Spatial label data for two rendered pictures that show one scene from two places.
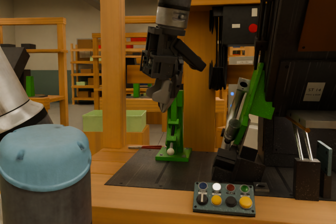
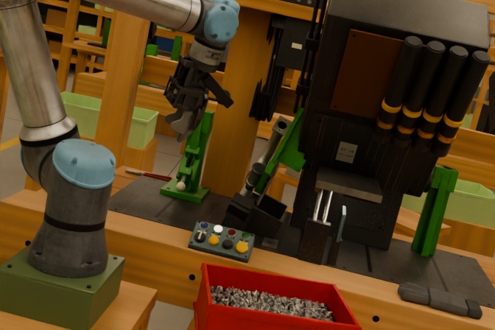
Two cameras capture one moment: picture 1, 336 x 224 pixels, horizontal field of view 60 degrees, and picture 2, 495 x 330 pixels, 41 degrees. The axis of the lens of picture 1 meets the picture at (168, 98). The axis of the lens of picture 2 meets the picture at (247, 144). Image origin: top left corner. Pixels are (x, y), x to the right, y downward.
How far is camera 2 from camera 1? 0.85 m
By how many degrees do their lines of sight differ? 6
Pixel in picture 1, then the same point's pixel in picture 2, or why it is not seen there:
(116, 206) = (110, 228)
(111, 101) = (115, 103)
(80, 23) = not seen: outside the picture
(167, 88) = (187, 119)
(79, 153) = (110, 167)
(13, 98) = (58, 113)
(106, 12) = not seen: outside the picture
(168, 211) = (163, 241)
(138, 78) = (158, 78)
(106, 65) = (117, 51)
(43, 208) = (82, 198)
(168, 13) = (202, 50)
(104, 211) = not seen: hidden behind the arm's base
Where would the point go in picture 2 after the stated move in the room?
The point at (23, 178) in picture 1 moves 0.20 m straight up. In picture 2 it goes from (74, 176) to (93, 68)
